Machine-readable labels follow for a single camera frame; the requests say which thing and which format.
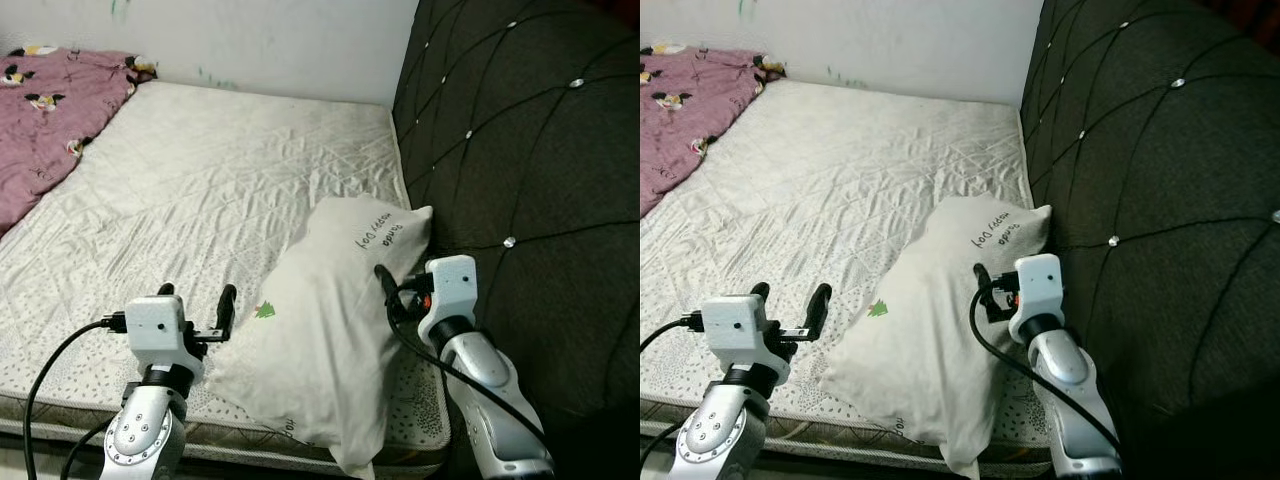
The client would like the dark tufted headboard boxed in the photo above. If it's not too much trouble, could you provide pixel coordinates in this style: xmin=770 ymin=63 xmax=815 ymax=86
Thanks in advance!
xmin=392 ymin=0 xmax=641 ymax=480
xmin=1018 ymin=0 xmax=1280 ymax=480

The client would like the grey quilted mattress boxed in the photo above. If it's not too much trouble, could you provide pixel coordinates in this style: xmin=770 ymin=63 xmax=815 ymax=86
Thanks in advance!
xmin=0 ymin=80 xmax=453 ymax=473
xmin=640 ymin=78 xmax=1063 ymax=473

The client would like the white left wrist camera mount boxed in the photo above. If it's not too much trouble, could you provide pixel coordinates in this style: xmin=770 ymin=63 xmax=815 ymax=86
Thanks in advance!
xmin=700 ymin=295 xmax=787 ymax=381
xmin=125 ymin=295 xmax=207 ymax=381

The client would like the black left wrist camera cable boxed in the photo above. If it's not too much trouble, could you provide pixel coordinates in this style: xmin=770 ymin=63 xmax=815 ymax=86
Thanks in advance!
xmin=640 ymin=313 xmax=707 ymax=353
xmin=22 ymin=313 xmax=131 ymax=480

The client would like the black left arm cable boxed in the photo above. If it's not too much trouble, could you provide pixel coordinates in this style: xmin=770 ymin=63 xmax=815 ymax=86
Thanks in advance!
xmin=62 ymin=418 xmax=119 ymax=480
xmin=640 ymin=418 xmax=693 ymax=449

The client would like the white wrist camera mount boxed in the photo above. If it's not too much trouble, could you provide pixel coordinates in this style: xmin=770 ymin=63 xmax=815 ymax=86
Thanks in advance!
xmin=1008 ymin=254 xmax=1065 ymax=343
xmin=418 ymin=255 xmax=479 ymax=346
xmin=125 ymin=295 xmax=207 ymax=381
xmin=700 ymin=295 xmax=787 ymax=381

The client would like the pink cartoon mouse blanket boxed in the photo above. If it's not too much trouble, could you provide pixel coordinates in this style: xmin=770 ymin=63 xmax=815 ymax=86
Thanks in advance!
xmin=640 ymin=42 xmax=787 ymax=218
xmin=0 ymin=45 xmax=159 ymax=238

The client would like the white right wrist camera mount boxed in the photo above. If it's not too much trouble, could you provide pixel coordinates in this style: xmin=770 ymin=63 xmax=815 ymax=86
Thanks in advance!
xmin=418 ymin=255 xmax=479 ymax=346
xmin=1008 ymin=254 xmax=1065 ymax=343

